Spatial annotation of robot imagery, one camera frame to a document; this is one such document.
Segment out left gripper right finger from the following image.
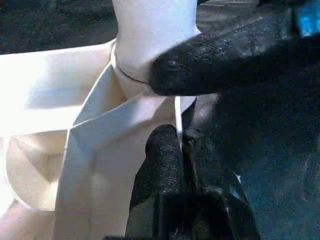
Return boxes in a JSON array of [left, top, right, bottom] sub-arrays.
[[181, 128, 262, 240]]

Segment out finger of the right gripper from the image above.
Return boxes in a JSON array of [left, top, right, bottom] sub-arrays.
[[149, 27, 320, 98]]

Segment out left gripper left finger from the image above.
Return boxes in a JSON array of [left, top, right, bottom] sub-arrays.
[[125, 124, 188, 240]]

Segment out white plastic table leg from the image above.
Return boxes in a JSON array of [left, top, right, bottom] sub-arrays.
[[111, 0, 202, 97]]

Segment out white plastic table top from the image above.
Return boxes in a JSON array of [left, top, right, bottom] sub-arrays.
[[0, 40, 198, 240]]

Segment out black work mat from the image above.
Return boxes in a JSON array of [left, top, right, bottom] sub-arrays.
[[0, 0, 320, 240]]

